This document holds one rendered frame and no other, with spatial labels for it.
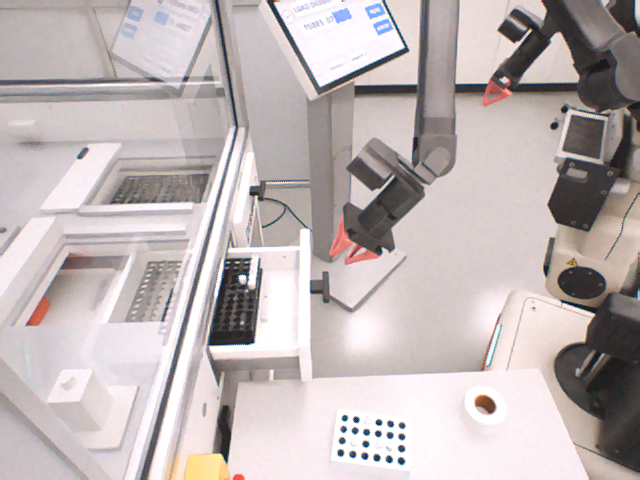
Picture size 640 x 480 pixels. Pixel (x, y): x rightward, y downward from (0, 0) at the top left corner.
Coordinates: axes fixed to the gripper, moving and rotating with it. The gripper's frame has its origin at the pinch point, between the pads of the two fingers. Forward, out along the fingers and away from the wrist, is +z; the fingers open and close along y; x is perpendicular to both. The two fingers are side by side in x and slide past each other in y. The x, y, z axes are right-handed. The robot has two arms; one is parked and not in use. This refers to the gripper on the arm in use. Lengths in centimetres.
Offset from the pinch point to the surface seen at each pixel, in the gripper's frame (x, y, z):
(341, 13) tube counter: -98, 6, -14
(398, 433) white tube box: 26.8, -15.4, 6.6
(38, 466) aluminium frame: 46, 33, -10
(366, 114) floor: -258, -83, 64
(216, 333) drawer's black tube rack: 11.4, 13.8, 18.8
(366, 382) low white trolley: 15.4, -14.3, 12.2
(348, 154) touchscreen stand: -98, -28, 27
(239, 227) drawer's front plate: -12.8, 14.9, 15.1
